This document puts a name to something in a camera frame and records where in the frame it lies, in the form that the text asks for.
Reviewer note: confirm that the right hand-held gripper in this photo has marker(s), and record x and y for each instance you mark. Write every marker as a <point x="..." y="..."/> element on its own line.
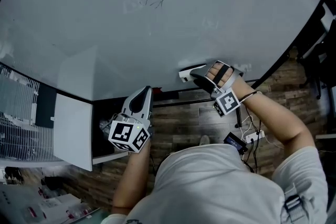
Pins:
<point x="228" y="102"/>

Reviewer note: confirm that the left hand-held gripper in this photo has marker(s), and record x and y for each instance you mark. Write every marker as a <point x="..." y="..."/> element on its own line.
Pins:
<point x="136" y="112"/>

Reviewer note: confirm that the white eraser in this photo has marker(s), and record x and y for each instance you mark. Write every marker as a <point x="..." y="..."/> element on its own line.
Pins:
<point x="184" y="75"/>

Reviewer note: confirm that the large whiteboard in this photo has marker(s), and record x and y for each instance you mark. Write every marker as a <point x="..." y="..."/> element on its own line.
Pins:
<point x="157" y="34"/>

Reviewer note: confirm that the person's left forearm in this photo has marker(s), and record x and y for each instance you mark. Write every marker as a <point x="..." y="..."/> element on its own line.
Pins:
<point x="131" y="178"/>

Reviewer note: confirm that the person's right forearm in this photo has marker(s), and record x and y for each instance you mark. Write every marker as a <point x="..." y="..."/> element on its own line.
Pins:
<point x="275" y="118"/>

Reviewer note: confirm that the person's right hand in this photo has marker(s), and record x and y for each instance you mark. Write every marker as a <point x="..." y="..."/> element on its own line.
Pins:
<point x="214" y="73"/>

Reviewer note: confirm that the red marker pen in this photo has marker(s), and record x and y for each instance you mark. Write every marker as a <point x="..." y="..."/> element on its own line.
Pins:
<point x="157" y="91"/>

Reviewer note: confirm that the black pole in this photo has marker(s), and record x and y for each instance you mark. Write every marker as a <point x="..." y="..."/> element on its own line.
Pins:
<point x="238" y="118"/>

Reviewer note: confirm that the white cabinet panel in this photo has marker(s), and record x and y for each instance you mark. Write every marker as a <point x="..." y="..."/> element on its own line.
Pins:
<point x="73" y="131"/>

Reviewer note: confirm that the person's grey shoe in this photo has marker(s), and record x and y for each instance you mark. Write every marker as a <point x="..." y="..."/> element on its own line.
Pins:
<point x="204" y="140"/>

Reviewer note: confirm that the black electronic box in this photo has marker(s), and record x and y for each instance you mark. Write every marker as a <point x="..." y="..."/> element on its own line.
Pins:
<point x="235" y="141"/>

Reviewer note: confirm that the white power strip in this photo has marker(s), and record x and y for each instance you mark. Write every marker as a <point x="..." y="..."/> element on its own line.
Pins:
<point x="254" y="136"/>

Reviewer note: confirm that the person's light grey shirt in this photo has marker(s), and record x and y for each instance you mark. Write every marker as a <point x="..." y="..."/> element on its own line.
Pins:
<point x="215" y="186"/>

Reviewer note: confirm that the black office chair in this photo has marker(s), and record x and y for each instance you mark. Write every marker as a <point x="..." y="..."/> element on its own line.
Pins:
<point x="317" y="60"/>

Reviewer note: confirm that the white window blinds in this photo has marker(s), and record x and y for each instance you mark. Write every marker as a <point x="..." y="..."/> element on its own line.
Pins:
<point x="18" y="118"/>

